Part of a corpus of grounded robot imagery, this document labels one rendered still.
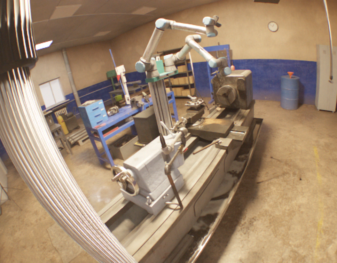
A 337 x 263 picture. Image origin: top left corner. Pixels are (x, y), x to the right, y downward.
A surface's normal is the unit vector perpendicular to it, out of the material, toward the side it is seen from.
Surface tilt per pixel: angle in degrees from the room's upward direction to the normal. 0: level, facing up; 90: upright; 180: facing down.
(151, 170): 76
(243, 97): 90
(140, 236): 0
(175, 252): 0
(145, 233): 0
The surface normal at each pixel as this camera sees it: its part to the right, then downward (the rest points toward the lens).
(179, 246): -0.18, -0.89
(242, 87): -0.59, 0.44
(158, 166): 0.72, -0.10
